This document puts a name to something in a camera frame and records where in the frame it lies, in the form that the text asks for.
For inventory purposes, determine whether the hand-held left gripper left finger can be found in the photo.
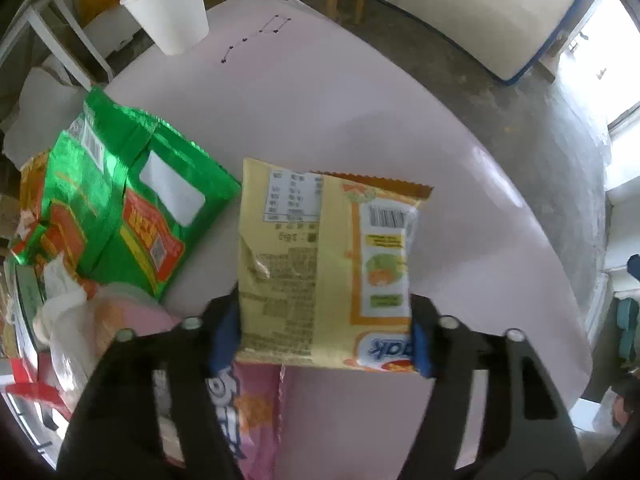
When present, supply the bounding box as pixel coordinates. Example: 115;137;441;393
57;292;246;480

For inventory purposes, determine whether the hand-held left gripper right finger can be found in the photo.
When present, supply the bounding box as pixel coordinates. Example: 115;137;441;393
400;295;586;480

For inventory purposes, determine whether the pink snack packet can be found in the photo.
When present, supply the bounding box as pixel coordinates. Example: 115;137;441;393
150;355;291;480

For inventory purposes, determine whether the yellow snack packet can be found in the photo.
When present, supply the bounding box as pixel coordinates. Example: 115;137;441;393
235;157;435;375

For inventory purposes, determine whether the large green snack packet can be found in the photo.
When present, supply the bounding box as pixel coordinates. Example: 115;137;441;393
10;86;242;303

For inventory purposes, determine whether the red wrapper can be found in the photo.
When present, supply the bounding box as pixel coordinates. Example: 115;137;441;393
5;355;76;421

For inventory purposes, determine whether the white plastic bag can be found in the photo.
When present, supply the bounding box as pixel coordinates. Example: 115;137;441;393
5;67;93;161

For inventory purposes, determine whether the white paper cup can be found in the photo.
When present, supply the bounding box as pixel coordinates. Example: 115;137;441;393
120;0;210;57

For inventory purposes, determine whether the white mattress with blue edge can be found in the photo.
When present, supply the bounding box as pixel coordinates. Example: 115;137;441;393
365;0;606;83

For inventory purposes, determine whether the white frame desk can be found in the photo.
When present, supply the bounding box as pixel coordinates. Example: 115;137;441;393
0;0;113;86

